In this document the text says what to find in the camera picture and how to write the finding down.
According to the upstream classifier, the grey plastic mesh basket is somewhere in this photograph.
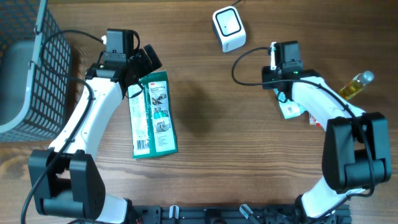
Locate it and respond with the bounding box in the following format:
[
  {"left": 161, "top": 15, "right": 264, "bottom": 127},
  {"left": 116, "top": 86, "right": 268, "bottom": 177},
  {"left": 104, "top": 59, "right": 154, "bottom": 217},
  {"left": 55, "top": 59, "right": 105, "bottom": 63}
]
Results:
[{"left": 1, "top": 0, "right": 72, "bottom": 142}]

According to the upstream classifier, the mint green sachet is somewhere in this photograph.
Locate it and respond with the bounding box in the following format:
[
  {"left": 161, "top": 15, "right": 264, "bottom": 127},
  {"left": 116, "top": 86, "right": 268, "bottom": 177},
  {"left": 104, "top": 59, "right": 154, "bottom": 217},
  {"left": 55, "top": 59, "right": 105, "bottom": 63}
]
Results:
[{"left": 274, "top": 89, "right": 306, "bottom": 119}]

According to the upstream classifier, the white barcode scanner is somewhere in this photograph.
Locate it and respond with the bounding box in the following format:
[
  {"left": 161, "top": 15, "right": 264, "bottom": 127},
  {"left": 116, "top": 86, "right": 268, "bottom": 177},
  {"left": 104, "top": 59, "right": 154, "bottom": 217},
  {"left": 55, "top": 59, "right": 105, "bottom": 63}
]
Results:
[{"left": 212, "top": 6, "right": 246, "bottom": 53}]

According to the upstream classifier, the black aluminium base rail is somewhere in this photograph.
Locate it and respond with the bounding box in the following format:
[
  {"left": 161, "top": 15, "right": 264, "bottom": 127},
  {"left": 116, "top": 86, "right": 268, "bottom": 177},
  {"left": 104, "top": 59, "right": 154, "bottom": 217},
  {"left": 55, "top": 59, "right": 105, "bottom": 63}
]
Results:
[{"left": 127, "top": 204, "right": 352, "bottom": 224}]

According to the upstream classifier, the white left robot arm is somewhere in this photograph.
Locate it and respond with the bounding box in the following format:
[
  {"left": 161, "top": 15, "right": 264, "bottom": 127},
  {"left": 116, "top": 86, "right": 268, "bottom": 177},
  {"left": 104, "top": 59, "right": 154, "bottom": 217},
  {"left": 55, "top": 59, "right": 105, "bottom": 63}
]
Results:
[{"left": 20, "top": 29, "right": 162, "bottom": 223}]

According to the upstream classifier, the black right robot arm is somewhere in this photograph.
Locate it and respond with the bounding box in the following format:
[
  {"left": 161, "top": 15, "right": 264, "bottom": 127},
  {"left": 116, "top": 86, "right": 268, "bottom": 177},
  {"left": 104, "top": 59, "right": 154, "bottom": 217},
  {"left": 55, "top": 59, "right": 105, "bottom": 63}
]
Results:
[{"left": 261, "top": 41, "right": 392, "bottom": 223}]

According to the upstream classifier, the green snack packet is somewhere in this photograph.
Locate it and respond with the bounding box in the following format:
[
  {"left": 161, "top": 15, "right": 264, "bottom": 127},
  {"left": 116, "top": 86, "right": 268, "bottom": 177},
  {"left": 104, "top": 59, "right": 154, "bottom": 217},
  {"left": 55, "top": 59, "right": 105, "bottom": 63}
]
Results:
[{"left": 127, "top": 71, "right": 178, "bottom": 159}]

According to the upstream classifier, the yellow Vim liquid bottle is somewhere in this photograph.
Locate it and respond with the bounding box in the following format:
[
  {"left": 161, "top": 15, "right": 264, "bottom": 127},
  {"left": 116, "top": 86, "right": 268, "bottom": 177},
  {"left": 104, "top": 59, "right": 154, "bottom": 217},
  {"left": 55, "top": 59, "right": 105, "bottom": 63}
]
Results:
[{"left": 338, "top": 70, "right": 374, "bottom": 101}]

